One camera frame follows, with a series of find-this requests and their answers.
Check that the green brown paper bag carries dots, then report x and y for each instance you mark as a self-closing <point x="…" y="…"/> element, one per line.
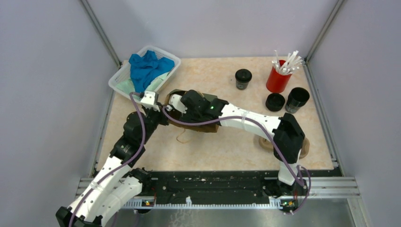
<point x="201" y="109"/>

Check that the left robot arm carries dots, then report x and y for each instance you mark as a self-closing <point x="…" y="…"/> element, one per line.
<point x="114" y="185"/>

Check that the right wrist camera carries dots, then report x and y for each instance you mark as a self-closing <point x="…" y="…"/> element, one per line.
<point x="175" y="102"/>

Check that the light green cloth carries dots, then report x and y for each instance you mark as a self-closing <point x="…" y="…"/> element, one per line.
<point x="127" y="85"/>

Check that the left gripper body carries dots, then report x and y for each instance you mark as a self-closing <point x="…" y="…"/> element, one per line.
<point x="155" y="117"/>

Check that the black coffee cup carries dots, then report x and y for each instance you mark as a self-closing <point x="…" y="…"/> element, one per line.
<point x="297" y="98"/>
<point x="242" y="84"/>

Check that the black coffee cup lid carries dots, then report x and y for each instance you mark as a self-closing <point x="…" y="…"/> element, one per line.
<point x="243" y="75"/>

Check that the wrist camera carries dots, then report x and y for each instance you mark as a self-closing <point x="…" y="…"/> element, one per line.
<point x="150" y="100"/>
<point x="175" y="102"/>

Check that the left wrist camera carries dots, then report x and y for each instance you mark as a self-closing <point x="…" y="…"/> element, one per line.
<point x="150" y="100"/>

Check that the red cylindrical straw holder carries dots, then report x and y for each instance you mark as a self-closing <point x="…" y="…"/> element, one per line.
<point x="276" y="82"/>

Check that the blue cloth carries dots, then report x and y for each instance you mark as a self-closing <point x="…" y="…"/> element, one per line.
<point x="146" y="68"/>

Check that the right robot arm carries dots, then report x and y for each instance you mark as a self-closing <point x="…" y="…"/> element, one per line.
<point x="283" y="132"/>

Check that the stack of black lids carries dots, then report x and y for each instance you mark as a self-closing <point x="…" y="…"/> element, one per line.
<point x="275" y="102"/>

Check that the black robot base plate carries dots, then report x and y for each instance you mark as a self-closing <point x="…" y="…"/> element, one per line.
<point x="217" y="187"/>

